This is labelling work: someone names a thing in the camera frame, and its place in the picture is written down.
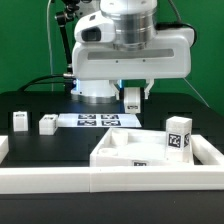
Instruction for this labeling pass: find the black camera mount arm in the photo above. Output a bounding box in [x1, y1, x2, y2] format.
[55, 0, 80, 75]

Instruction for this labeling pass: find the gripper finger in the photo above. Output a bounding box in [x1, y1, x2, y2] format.
[144, 79, 154, 99]
[109, 80, 120, 100]

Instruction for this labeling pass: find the white marker base plate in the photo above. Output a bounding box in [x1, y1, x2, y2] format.
[58, 113, 141, 128]

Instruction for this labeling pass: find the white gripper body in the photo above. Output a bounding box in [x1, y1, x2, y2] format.
[72, 28, 194, 81]

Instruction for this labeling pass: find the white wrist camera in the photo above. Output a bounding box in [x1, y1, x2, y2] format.
[74, 11, 116, 43]

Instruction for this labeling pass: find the white U-shaped obstacle fence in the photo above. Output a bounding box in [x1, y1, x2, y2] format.
[0, 135, 224, 194]

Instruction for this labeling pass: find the white square tabletop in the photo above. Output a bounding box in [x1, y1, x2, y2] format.
[90, 128, 194, 167]

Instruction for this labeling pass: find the grey thin cable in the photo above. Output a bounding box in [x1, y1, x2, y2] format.
[46, 0, 56, 92]

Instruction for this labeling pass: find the black cable bundle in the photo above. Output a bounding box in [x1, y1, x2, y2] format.
[18, 73, 76, 92]

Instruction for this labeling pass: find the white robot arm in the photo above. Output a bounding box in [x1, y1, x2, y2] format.
[72, 0, 195, 103]

